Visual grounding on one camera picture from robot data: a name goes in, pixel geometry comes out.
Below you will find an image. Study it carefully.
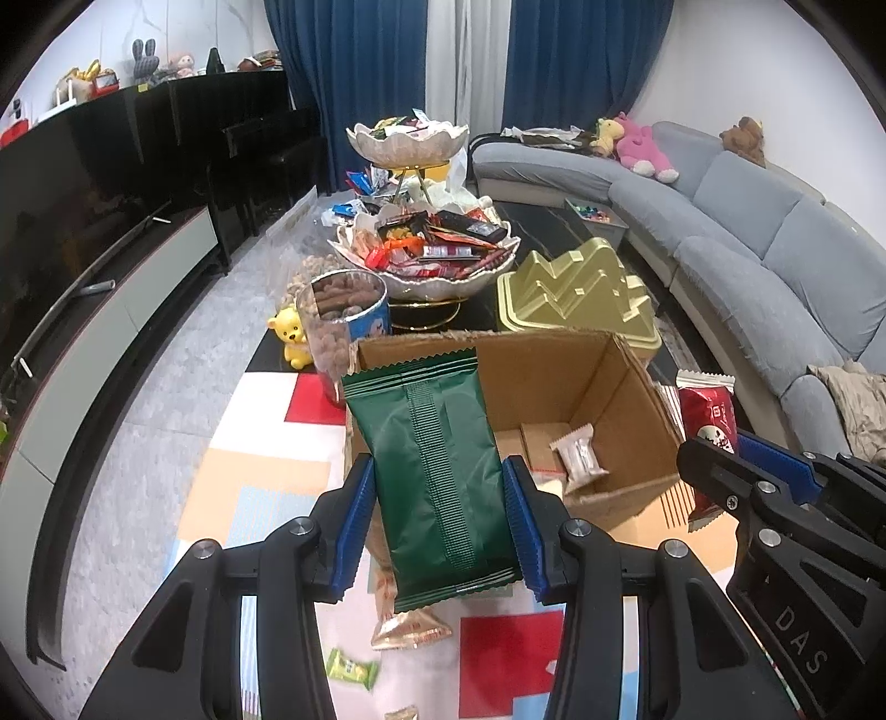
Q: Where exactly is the small pile of wrapped snacks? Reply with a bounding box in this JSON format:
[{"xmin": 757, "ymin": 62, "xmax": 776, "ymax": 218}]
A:
[{"xmin": 360, "ymin": 109, "xmax": 452, "ymax": 141}]

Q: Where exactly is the two-tier white bowl stand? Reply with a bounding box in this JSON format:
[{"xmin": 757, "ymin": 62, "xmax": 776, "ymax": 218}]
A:
[{"xmin": 327, "ymin": 121, "xmax": 520, "ymax": 328}]

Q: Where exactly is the black television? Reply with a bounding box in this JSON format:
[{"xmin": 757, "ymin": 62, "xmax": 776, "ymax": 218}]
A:
[{"xmin": 0, "ymin": 86, "xmax": 217, "ymax": 389}]

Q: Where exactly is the clear jar of nuts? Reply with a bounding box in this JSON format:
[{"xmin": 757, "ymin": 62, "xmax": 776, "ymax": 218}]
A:
[{"xmin": 277, "ymin": 255, "xmax": 347, "ymax": 326}]

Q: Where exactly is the blue curtain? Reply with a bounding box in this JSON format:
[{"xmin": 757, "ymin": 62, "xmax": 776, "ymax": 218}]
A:
[
  {"xmin": 263, "ymin": 0, "xmax": 431, "ymax": 193},
  {"xmin": 502, "ymin": 0, "xmax": 677, "ymax": 137}
]

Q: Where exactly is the brown plush toy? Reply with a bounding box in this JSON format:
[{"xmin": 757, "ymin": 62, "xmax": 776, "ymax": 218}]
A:
[{"xmin": 720, "ymin": 116, "xmax": 768, "ymax": 168}]

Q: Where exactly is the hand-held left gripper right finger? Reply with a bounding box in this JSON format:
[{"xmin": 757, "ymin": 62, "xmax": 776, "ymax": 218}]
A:
[{"xmin": 502, "ymin": 455, "xmax": 797, "ymax": 720}]

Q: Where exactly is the grey television cabinet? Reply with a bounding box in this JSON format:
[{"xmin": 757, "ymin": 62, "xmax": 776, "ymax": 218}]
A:
[{"xmin": 0, "ymin": 204, "xmax": 231, "ymax": 669}]

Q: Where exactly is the pink plush toy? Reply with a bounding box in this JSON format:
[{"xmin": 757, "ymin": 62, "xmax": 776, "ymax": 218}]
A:
[{"xmin": 615, "ymin": 112, "xmax": 680, "ymax": 184}]

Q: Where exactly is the dark green snack packet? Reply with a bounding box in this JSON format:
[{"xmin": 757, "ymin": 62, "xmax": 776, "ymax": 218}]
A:
[{"xmin": 341, "ymin": 349, "xmax": 522, "ymax": 614}]

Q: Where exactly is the grey sofa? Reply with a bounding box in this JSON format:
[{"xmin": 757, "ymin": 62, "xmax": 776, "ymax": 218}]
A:
[{"xmin": 471, "ymin": 121, "xmax": 886, "ymax": 486}]

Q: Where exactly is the grey storage bin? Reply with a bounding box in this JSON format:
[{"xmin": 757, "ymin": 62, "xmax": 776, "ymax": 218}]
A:
[{"xmin": 564, "ymin": 198, "xmax": 631, "ymax": 248}]

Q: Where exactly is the clothes heap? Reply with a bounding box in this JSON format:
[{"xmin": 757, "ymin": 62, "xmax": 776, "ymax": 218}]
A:
[{"xmin": 499, "ymin": 125, "xmax": 591, "ymax": 151}]

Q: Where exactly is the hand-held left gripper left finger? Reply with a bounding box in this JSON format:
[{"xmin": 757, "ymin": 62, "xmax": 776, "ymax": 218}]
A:
[{"xmin": 79, "ymin": 453, "xmax": 376, "ymax": 720}]

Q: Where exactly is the large pile of wrapped snacks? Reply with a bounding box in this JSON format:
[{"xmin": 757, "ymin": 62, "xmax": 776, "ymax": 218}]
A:
[{"xmin": 339, "ymin": 204, "xmax": 511, "ymax": 279}]

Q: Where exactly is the grey rabbit plush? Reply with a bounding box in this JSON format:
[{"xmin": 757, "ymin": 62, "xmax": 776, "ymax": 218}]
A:
[{"xmin": 131, "ymin": 38, "xmax": 162, "ymax": 88}]

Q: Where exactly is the gold mountain-lid container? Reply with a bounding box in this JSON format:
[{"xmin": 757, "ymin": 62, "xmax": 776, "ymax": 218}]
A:
[{"xmin": 496, "ymin": 237, "xmax": 660, "ymax": 368}]

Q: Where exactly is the red snack packet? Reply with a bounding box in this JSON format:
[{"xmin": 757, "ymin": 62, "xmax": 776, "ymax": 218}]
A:
[{"xmin": 674, "ymin": 370, "xmax": 739, "ymax": 534}]

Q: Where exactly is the grey patterned rug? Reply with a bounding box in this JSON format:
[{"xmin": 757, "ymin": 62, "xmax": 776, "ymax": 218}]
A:
[{"xmin": 647, "ymin": 291, "xmax": 783, "ymax": 416}]

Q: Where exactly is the white curtain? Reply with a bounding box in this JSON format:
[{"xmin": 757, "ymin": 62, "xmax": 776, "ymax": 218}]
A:
[{"xmin": 424, "ymin": 0, "xmax": 518, "ymax": 141}]

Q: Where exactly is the beige jacket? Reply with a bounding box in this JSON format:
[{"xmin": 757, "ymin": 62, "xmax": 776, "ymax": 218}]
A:
[{"xmin": 808, "ymin": 360, "xmax": 886, "ymax": 466}]

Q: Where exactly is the clear jar with blue label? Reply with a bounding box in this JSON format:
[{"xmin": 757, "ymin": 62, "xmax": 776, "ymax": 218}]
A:
[{"xmin": 296, "ymin": 270, "xmax": 393, "ymax": 407}]

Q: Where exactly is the silver snack packet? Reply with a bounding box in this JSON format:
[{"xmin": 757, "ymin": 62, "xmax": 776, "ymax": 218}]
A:
[{"xmin": 550, "ymin": 424, "xmax": 611, "ymax": 495}]

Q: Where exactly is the light green candy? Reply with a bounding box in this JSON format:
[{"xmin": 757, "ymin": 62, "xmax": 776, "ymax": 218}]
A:
[{"xmin": 325, "ymin": 647, "xmax": 382, "ymax": 691}]

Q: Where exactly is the gold snack packet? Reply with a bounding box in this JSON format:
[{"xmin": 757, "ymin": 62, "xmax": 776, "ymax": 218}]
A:
[{"xmin": 370, "ymin": 554, "xmax": 452, "ymax": 653}]

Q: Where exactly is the brown cardboard box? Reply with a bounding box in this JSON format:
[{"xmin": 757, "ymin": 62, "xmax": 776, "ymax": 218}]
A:
[{"xmin": 344, "ymin": 330, "xmax": 686, "ymax": 555}]

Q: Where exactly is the colourful checked tablecloth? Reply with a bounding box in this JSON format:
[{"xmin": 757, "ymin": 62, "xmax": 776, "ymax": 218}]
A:
[{"xmin": 173, "ymin": 370, "xmax": 771, "ymax": 720}]

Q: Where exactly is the yellow bear figure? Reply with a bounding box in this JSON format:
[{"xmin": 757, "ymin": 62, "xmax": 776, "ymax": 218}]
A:
[{"xmin": 269, "ymin": 308, "xmax": 315, "ymax": 372}]

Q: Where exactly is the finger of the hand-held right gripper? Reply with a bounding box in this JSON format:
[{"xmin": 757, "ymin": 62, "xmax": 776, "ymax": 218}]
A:
[
  {"xmin": 677, "ymin": 438, "xmax": 818, "ymax": 548},
  {"xmin": 735, "ymin": 428, "xmax": 886, "ymax": 515}
]

